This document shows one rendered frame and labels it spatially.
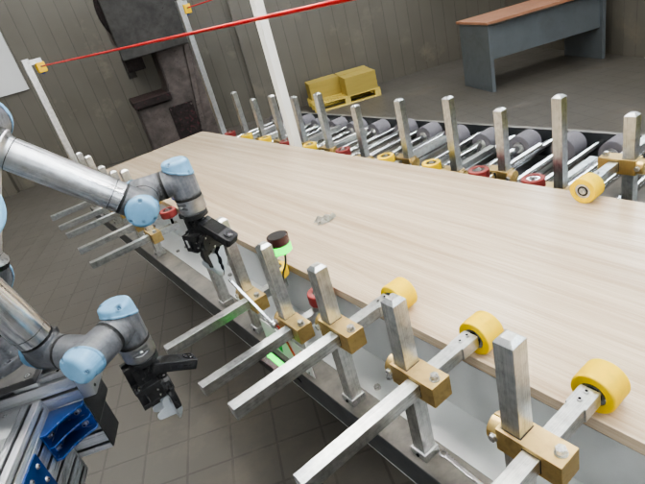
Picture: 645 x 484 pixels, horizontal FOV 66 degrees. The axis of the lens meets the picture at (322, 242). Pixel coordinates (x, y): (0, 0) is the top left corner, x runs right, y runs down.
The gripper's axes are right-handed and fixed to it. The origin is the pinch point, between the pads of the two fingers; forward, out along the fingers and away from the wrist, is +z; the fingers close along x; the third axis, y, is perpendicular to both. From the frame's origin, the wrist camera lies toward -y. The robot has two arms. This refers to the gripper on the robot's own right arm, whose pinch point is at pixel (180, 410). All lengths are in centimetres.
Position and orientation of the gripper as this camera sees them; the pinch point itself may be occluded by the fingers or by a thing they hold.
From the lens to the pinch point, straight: 136.9
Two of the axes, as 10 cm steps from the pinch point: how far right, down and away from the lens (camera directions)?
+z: 2.4, 8.6, 4.5
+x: 5.9, 2.4, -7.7
